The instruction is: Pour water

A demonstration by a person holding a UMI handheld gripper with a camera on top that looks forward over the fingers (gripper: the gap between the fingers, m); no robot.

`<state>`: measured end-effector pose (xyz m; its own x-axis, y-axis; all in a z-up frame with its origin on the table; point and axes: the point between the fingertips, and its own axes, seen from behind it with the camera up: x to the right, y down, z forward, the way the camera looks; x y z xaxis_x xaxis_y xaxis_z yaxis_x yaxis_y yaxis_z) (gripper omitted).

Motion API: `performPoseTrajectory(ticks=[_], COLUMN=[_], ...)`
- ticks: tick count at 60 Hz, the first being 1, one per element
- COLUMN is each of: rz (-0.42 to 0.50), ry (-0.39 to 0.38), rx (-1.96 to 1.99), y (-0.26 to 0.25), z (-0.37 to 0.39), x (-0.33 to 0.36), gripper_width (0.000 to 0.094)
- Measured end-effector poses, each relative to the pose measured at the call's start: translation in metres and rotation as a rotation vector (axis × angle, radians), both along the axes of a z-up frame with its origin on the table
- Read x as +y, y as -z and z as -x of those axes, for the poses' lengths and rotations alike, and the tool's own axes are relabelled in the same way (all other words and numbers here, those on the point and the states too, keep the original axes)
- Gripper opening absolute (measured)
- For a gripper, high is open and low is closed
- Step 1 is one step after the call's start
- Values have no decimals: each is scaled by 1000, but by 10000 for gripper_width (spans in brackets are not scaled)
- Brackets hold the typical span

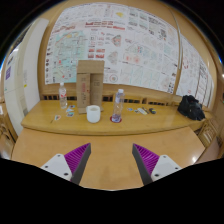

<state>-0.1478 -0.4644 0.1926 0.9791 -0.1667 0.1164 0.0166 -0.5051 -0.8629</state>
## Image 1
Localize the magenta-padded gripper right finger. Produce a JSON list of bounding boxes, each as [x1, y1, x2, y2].
[[131, 143, 183, 186]]

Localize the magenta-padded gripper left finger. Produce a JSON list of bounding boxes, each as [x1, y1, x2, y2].
[[40, 142, 93, 186]]

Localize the clear white-capped water bottle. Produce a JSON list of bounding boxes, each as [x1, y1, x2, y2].
[[111, 88, 126, 124]]

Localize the white remote control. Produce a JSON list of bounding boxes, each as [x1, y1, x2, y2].
[[137, 107, 149, 116]]

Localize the wooden chairs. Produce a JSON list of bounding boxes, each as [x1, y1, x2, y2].
[[0, 98, 18, 160]]

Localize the white ceramic mug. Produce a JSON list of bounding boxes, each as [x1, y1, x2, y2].
[[85, 104, 102, 125]]

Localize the black bag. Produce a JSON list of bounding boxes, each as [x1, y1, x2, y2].
[[176, 94, 207, 122]]

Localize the red-labelled clear drink bottle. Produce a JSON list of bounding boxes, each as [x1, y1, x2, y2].
[[58, 82, 69, 110]]

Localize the flat round red coaster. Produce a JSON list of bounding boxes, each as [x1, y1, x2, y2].
[[109, 114, 123, 124]]

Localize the brown cardboard box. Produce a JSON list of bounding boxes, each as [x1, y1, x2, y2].
[[76, 59, 106, 115]]

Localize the white standing air conditioner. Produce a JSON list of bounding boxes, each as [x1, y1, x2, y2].
[[2, 17, 50, 135]]

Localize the narrow wall poster with diagrams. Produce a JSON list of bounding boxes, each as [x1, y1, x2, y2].
[[175, 34, 215, 108]]

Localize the large wall poster with map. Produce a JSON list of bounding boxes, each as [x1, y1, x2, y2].
[[44, 2, 180, 95]]

